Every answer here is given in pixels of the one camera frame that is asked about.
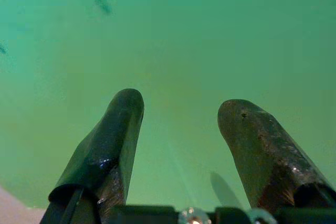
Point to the green board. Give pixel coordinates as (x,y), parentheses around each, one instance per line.
(183,37)

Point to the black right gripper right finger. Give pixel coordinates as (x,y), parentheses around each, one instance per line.
(262,145)

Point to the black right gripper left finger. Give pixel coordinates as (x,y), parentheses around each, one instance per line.
(105,140)

